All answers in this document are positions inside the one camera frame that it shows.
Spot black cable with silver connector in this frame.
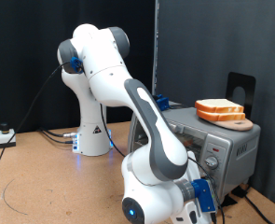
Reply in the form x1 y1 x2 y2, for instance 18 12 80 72
38 127 79 140

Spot black oven power cable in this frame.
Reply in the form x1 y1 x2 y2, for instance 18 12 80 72
231 186 275 224

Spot black hanging cable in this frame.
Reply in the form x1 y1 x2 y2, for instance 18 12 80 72
0 60 73 180

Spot vertical metal pole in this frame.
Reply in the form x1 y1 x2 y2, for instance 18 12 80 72
151 0 160 97

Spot emergency stop button box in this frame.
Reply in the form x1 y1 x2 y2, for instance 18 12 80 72
0 122 17 149

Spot silver oven temperature knob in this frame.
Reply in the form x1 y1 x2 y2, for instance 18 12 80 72
204 156 219 171

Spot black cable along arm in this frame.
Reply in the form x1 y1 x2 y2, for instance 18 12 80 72
99 104 226 224

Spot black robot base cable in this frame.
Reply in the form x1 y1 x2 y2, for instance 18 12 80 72
40 130 76 145

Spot silver toaster oven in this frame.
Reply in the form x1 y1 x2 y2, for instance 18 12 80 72
127 106 262 207

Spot black metal bookend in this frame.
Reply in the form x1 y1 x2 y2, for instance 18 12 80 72
226 71 256 120

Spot round wooden cutting board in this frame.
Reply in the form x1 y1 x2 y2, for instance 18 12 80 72
210 118 254 132

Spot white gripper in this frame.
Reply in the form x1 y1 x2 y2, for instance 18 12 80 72
169 151 213 224

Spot blue cable clip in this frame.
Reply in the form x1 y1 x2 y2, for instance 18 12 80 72
69 56 84 75

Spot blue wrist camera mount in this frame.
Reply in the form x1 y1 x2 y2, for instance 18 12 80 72
191 178 217 214

